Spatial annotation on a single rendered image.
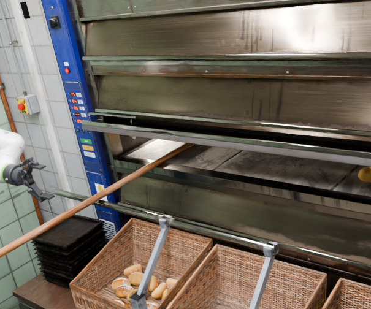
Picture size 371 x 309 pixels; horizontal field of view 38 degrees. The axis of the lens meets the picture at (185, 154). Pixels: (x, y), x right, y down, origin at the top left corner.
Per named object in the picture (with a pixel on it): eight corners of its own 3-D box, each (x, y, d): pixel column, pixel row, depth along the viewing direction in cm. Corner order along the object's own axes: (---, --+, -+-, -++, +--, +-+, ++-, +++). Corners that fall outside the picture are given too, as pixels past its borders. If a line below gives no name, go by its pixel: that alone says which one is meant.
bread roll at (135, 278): (145, 286, 269) (149, 286, 274) (145, 271, 271) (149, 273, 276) (126, 285, 272) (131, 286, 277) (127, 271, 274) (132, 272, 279)
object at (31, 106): (30, 110, 314) (26, 93, 310) (40, 111, 307) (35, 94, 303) (19, 114, 309) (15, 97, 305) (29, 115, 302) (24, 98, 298)
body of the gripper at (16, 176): (23, 163, 235) (35, 165, 229) (29, 181, 238) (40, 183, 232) (8, 170, 230) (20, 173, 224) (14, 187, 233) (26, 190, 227)
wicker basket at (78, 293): (142, 260, 298) (132, 216, 288) (224, 287, 261) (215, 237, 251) (74, 310, 265) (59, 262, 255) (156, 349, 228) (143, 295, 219)
